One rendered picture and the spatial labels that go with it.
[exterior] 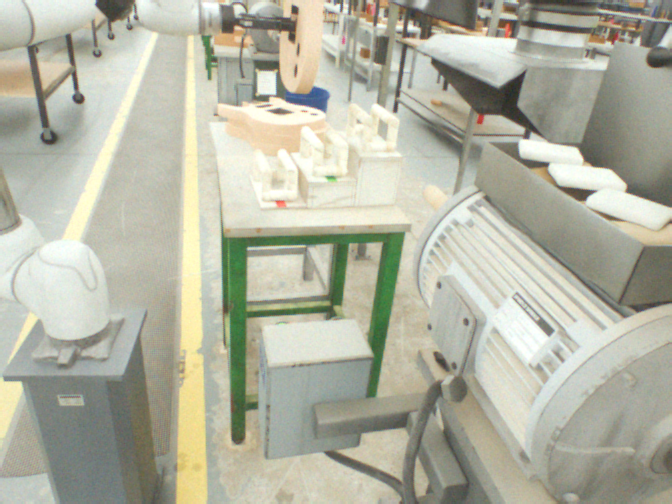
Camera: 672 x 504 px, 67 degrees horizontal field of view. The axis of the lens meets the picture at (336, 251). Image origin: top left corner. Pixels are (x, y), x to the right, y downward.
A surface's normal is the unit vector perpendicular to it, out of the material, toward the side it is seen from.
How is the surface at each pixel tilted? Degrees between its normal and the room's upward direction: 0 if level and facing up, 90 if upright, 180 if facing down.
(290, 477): 0
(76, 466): 90
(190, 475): 0
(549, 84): 90
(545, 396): 76
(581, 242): 90
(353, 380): 90
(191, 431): 0
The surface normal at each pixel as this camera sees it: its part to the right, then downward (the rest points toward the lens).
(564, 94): 0.24, 0.50
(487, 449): 0.09, -0.87
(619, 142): -0.97, 0.04
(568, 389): -0.84, -0.33
